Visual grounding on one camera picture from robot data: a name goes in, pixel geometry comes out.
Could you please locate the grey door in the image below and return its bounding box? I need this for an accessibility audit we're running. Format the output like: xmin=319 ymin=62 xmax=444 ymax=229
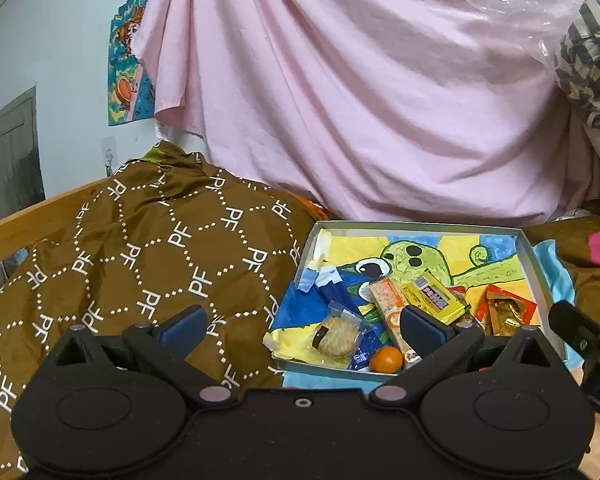
xmin=0 ymin=87 xmax=45 ymax=220

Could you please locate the yellow green snack packet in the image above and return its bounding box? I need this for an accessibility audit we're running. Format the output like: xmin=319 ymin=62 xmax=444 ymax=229
xmin=401 ymin=271 xmax=469 ymax=325

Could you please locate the white wall socket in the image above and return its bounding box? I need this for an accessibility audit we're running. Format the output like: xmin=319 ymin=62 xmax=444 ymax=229
xmin=100 ymin=136 xmax=118 ymax=177

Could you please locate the clear round cookie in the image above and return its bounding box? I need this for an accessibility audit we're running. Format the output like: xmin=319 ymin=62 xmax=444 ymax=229
xmin=310 ymin=301 xmax=373 ymax=360

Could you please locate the pink draped sheet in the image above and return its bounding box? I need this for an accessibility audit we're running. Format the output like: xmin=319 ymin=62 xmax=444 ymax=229
xmin=132 ymin=0 xmax=600 ymax=226

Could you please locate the gold foil snack bag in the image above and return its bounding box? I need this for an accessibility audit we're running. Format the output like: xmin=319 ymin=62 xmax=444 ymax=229
xmin=486 ymin=298 xmax=527 ymax=337

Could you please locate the wooden bed frame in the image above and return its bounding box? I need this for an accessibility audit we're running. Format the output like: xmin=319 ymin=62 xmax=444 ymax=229
xmin=0 ymin=179 xmax=106 ymax=262

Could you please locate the red snack packet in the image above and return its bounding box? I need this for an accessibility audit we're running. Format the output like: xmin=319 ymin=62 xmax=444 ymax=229
xmin=469 ymin=284 xmax=536 ymax=336

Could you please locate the small orange fruit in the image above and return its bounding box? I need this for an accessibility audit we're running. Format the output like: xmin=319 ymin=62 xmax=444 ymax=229
xmin=370 ymin=346 xmax=404 ymax=374

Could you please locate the blue snack packet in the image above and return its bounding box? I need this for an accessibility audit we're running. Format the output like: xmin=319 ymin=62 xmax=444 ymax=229
xmin=314 ymin=266 xmax=390 ymax=370

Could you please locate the orange white snack bar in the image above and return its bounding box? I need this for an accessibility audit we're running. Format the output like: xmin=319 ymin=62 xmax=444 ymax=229
xmin=370 ymin=278 xmax=420 ymax=368

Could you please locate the grey shallow box tray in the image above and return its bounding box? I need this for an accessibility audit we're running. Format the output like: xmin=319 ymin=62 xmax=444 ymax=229
xmin=268 ymin=219 xmax=569 ymax=382

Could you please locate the brown patterned PF quilt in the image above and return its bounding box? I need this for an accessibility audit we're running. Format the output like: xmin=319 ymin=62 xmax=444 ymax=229
xmin=0 ymin=142 xmax=325 ymax=479

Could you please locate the colourful wall poster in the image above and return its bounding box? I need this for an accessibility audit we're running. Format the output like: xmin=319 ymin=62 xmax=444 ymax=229
xmin=107 ymin=0 xmax=155 ymax=127

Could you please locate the striped fabric bundle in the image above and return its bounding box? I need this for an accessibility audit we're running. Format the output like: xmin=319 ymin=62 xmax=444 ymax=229
xmin=554 ymin=0 xmax=600 ymax=158

